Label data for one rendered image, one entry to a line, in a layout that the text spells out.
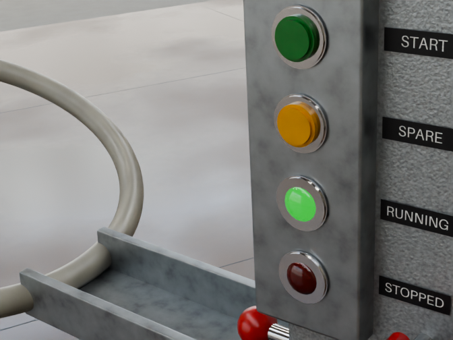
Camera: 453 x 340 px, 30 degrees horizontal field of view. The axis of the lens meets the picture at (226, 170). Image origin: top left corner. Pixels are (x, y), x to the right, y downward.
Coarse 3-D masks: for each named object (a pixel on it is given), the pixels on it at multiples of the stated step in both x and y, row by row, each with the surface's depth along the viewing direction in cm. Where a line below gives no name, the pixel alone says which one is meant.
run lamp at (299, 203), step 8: (288, 192) 51; (296, 192) 51; (304, 192) 50; (288, 200) 51; (296, 200) 51; (304, 200) 50; (312, 200) 50; (288, 208) 51; (296, 208) 51; (304, 208) 50; (312, 208) 50; (296, 216) 51; (304, 216) 51; (312, 216) 51
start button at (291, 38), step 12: (288, 24) 47; (300, 24) 46; (276, 36) 47; (288, 36) 47; (300, 36) 46; (312, 36) 46; (288, 48) 47; (300, 48) 47; (312, 48) 46; (300, 60) 47
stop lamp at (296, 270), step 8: (296, 264) 53; (304, 264) 52; (288, 272) 53; (296, 272) 53; (304, 272) 52; (312, 272) 52; (288, 280) 53; (296, 280) 53; (304, 280) 52; (312, 280) 52; (296, 288) 53; (304, 288) 53; (312, 288) 52
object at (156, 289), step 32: (128, 256) 91; (160, 256) 88; (32, 288) 85; (64, 288) 82; (96, 288) 90; (128, 288) 90; (160, 288) 90; (192, 288) 87; (224, 288) 84; (64, 320) 83; (96, 320) 80; (128, 320) 77; (160, 320) 84; (192, 320) 84; (224, 320) 84
